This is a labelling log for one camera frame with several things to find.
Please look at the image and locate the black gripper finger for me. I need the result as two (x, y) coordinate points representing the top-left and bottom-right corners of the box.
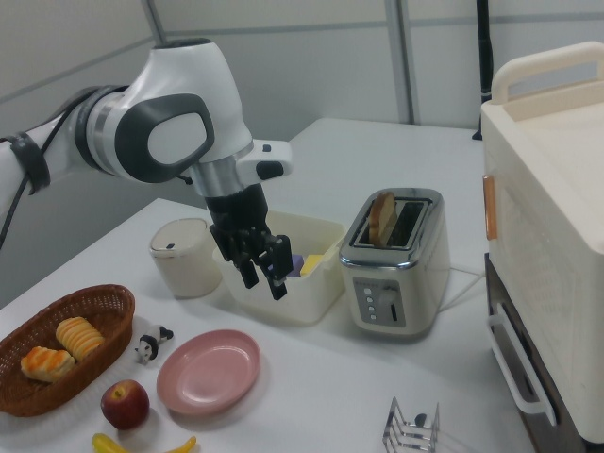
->
(232, 248), (261, 290)
(258, 233), (293, 302)

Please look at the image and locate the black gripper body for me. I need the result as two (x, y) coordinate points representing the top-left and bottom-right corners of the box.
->
(205, 184), (273, 263)

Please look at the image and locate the cream and chrome toaster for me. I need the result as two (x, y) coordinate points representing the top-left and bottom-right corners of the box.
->
(338, 187), (447, 344)

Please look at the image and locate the purple block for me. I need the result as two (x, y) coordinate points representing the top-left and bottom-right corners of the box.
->
(266, 253), (309, 279)

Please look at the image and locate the yellow block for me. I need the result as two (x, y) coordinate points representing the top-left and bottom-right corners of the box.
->
(300, 254), (327, 277)

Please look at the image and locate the white plastic storage container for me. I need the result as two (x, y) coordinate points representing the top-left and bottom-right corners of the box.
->
(211, 210), (346, 327)

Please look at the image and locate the small cream trash can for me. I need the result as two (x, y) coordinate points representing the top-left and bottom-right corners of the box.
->
(149, 217), (223, 298)

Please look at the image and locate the pink plate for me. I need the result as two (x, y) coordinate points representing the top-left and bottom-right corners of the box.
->
(156, 328), (261, 417)

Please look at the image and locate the bread slice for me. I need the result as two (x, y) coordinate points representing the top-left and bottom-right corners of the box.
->
(368, 190), (396, 247)

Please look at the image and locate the panda figurine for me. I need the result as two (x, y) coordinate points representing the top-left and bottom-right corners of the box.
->
(134, 324), (175, 365)

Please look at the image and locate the brown wicker basket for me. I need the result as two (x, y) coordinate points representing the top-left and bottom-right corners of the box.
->
(0, 283), (137, 418)

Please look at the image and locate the striped bread roll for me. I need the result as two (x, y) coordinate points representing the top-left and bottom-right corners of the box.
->
(55, 316), (106, 362)

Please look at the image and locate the red apple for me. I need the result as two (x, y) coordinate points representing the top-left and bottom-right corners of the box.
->
(100, 379), (151, 431)

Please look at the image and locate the metal toast rack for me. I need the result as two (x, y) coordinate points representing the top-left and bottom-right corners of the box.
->
(380, 395), (443, 453)

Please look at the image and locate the glazed pastry bread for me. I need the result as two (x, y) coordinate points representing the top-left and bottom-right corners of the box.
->
(20, 345), (76, 383)

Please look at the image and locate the yellow banana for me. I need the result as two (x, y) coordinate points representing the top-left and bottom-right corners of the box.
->
(92, 432), (197, 453)

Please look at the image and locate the dark brown drawer box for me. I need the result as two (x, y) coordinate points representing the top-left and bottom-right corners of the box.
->
(483, 253), (594, 453)

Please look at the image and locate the cream plastic cabinet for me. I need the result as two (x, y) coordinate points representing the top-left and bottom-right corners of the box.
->
(479, 41), (604, 447)

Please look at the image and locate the black background pole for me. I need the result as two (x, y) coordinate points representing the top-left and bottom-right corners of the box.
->
(475, 0), (495, 101)

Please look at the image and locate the white toaster power cable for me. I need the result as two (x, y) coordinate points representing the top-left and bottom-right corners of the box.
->
(437, 265), (488, 313)

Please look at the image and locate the orange cabinet handle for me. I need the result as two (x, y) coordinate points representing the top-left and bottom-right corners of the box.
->
(481, 174), (498, 242)

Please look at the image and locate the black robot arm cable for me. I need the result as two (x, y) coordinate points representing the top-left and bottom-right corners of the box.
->
(0, 83), (129, 251)

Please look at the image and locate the white drawer handle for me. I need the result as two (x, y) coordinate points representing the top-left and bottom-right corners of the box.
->
(488, 301), (559, 428)

